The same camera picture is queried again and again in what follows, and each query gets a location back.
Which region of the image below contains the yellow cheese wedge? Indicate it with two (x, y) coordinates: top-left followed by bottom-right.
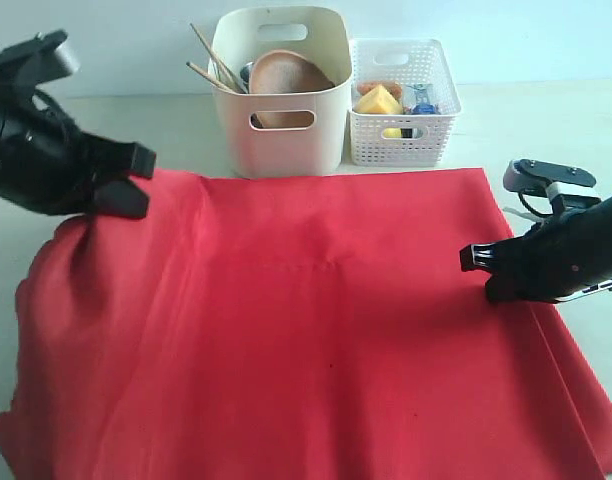
(354, 84), (403, 115)

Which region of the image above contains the cream plastic storage bin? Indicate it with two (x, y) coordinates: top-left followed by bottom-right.
(212, 6), (352, 178)

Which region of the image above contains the wooden chopstick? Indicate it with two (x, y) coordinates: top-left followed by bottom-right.
(190, 23), (247, 94)
(185, 61), (236, 93)

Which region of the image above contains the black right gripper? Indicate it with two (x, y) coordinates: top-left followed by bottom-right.
(459, 192), (612, 304)

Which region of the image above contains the white perforated plastic basket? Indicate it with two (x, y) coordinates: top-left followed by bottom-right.
(349, 39), (462, 167)

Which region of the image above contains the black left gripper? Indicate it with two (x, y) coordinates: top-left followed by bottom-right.
(0, 91), (156, 219)

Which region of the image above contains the fried chicken nugget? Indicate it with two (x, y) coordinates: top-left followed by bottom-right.
(356, 81), (403, 101)

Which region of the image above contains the red scalloped table cloth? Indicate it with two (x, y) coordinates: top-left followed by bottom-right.
(0, 169), (612, 479)

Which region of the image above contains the round wooden plate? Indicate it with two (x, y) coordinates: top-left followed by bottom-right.
(249, 50), (335, 129)

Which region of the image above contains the blue white milk carton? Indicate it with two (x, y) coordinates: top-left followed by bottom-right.
(402, 83), (439, 115)

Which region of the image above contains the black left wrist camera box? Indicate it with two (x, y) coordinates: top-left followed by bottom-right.
(0, 29), (80, 91)

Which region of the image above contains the yellow lemon with sticker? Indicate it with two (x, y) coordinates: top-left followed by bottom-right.
(382, 128), (402, 139)

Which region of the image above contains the stainless steel cup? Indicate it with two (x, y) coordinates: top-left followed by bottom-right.
(240, 61), (254, 87)

